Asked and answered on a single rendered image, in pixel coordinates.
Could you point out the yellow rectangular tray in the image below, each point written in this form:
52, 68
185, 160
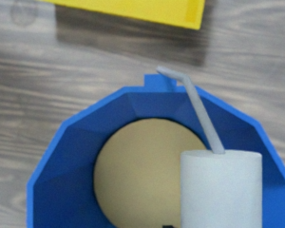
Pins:
180, 10

